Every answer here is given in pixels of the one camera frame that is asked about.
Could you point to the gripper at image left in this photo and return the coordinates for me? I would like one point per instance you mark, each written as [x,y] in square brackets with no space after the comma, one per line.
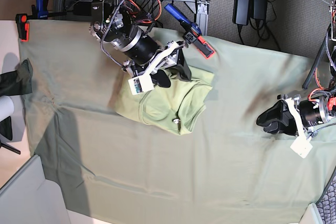
[170,58]

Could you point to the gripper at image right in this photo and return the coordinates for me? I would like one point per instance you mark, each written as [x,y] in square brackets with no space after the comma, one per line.
[294,117]

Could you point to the yellow-green T-shirt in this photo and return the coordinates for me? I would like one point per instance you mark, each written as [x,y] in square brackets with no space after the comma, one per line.
[174,109]

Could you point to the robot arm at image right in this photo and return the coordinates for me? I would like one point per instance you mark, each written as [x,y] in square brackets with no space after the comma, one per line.
[326,95]

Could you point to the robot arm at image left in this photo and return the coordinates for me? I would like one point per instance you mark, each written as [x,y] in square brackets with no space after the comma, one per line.
[127,28]

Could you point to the blue orange clamp centre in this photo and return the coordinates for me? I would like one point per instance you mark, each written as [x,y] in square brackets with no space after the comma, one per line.
[193,34]

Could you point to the patterned grey basket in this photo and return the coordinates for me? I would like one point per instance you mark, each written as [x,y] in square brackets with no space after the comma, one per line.
[326,203]

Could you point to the black power brick pair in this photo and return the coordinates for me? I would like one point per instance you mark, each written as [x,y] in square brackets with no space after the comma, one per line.
[245,9]

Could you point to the black power adapter left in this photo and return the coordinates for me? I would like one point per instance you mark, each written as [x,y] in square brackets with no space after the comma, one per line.
[82,9]

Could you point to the grey-green table cloth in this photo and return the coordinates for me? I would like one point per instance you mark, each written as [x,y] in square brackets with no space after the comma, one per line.
[228,170]

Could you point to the dark green hanging cloth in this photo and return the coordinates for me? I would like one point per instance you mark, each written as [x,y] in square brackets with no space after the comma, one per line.
[17,82]

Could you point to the white cylinder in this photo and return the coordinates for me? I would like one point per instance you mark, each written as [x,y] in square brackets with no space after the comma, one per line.
[6,107]

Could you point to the white box left bottom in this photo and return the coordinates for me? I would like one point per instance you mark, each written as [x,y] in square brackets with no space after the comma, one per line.
[28,197]

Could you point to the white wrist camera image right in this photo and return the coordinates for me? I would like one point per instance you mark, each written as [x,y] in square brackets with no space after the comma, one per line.
[302,146]

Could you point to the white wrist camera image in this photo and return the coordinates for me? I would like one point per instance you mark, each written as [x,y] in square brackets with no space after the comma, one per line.
[141,84]
[302,146]

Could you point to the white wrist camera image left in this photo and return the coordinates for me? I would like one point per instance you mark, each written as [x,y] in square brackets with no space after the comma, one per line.
[141,84]

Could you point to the aluminium frame post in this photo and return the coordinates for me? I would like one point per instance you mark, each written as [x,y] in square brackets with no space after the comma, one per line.
[200,8]

